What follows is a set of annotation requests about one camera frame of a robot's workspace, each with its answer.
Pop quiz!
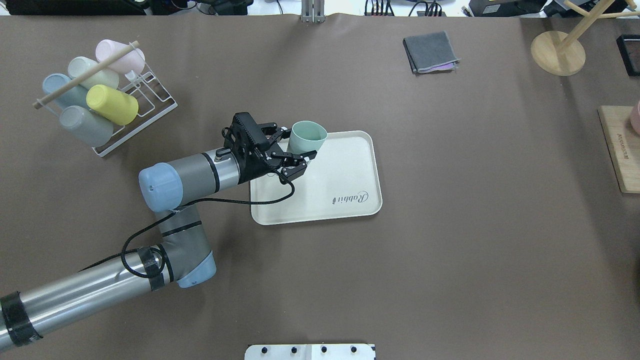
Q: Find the black box at edge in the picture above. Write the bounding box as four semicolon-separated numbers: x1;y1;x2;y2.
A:
616;34;640;76

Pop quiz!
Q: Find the folded grey cloth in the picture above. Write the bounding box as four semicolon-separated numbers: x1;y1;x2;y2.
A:
402;30;460;75

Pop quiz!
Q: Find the white mounting plate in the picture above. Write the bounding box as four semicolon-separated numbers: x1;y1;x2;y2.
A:
244;342;377;360

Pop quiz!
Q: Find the cream white cup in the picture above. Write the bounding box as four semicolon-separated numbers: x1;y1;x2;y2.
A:
67;56;121;92

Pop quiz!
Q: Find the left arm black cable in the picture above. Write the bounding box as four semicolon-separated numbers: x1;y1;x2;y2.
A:
79;170;296;280

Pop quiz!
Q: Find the pink cup on board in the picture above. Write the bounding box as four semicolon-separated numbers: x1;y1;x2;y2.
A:
630;100;640;135

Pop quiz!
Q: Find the metal camera post bracket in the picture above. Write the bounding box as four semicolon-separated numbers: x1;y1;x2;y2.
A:
301;0;326;24

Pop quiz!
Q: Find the wooden board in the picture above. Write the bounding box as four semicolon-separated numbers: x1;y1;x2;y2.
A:
598;105;640;194

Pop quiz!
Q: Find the grey cup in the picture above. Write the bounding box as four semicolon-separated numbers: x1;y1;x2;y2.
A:
58;105;114;148

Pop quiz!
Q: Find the white wire cup rack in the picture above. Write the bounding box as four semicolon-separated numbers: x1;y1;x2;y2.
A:
93;64;178;158

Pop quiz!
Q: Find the wooden mug tree stand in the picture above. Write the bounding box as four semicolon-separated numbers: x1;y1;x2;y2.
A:
530;0;640;76

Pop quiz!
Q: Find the green cup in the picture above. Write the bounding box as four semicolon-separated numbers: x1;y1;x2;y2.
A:
286;120;329;154

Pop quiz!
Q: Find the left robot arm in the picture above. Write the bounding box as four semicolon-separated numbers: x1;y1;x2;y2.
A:
1;113;327;351

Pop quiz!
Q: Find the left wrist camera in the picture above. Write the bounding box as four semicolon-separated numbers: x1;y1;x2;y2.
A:
222;112;278;160

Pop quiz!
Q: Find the yellow cup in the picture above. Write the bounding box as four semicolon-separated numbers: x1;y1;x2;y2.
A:
86;84;139;126

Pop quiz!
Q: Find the light blue cup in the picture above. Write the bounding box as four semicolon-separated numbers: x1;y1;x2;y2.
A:
42;73;90;112

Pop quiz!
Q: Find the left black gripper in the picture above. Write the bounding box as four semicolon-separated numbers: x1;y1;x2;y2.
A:
232;122;318;185

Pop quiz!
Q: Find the cream rabbit tray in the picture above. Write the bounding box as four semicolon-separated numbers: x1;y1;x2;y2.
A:
250;130;383;226

